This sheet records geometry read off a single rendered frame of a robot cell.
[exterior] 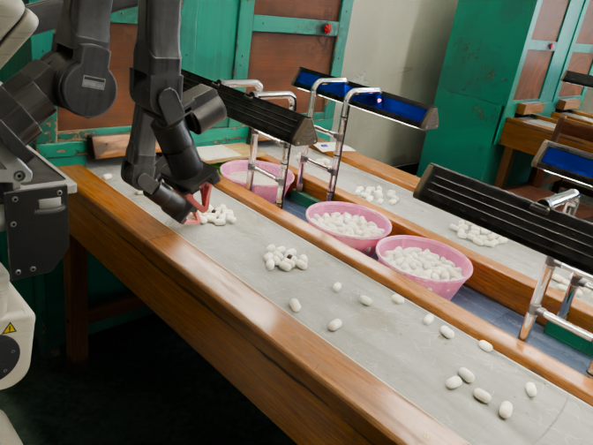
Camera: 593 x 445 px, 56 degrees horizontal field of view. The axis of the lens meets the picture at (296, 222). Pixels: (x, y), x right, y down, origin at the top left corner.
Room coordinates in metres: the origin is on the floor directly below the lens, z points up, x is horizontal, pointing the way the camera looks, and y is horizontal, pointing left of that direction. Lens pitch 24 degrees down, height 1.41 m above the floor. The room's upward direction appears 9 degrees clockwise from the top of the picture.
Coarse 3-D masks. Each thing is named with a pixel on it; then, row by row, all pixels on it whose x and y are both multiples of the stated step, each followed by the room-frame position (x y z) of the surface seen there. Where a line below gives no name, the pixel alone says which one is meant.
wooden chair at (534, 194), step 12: (564, 120) 3.30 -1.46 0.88; (564, 132) 3.28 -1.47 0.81; (576, 132) 3.24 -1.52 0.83; (588, 132) 3.19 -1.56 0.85; (540, 180) 3.28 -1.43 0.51; (516, 192) 3.11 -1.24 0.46; (528, 192) 3.15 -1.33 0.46; (540, 192) 3.19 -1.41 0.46; (552, 192) 3.22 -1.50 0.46; (564, 204) 3.04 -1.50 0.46; (576, 216) 2.84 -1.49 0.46; (588, 216) 2.88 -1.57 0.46
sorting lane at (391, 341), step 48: (192, 240) 1.32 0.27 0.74; (240, 240) 1.37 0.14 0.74; (288, 240) 1.41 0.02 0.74; (288, 288) 1.15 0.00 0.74; (384, 288) 1.22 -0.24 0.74; (336, 336) 0.98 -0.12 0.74; (384, 336) 1.01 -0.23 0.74; (432, 336) 1.04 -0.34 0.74; (432, 384) 0.87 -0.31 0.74; (480, 384) 0.90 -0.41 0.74; (480, 432) 0.76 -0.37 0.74; (528, 432) 0.78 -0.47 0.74; (576, 432) 0.80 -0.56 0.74
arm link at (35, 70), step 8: (56, 56) 0.78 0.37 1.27; (64, 56) 0.78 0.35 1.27; (32, 64) 0.76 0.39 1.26; (40, 64) 0.75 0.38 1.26; (48, 64) 0.75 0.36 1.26; (56, 64) 0.76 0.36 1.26; (24, 72) 0.75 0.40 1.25; (32, 72) 0.74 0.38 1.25; (40, 72) 0.73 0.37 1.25; (48, 72) 0.74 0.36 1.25; (56, 72) 0.75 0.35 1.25; (40, 80) 0.73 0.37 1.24; (48, 80) 0.74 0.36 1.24; (40, 88) 0.73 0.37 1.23; (48, 88) 0.74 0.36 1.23; (48, 96) 0.74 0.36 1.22; (56, 104) 0.74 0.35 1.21
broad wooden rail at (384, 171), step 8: (320, 152) 2.34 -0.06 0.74; (328, 152) 2.31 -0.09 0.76; (344, 152) 2.32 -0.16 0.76; (352, 152) 2.34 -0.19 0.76; (344, 160) 2.24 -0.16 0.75; (352, 160) 2.22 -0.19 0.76; (360, 160) 2.24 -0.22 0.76; (368, 160) 2.25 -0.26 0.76; (360, 168) 2.18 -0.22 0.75; (368, 168) 2.15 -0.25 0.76; (376, 168) 2.16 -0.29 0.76; (384, 168) 2.18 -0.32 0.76; (392, 168) 2.19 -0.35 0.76; (376, 176) 2.12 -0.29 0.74; (384, 176) 2.10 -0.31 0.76; (392, 176) 2.08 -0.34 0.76; (400, 176) 2.10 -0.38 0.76; (408, 176) 2.12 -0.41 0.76; (400, 184) 2.04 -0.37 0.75; (408, 184) 2.02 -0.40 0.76; (416, 184) 2.03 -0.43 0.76
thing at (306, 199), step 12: (312, 84) 1.89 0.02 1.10; (324, 84) 1.91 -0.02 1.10; (336, 84) 1.96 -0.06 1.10; (312, 96) 1.88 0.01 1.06; (348, 96) 1.78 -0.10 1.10; (312, 108) 1.88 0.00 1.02; (348, 108) 1.78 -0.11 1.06; (324, 132) 1.83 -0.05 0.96; (336, 144) 1.78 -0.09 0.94; (336, 156) 1.78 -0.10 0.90; (300, 168) 1.88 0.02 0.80; (324, 168) 1.81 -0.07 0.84; (336, 168) 1.78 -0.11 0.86; (300, 180) 1.88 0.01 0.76; (336, 180) 1.78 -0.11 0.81; (300, 192) 1.88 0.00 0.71; (300, 204) 1.86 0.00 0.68; (312, 204) 1.82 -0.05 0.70
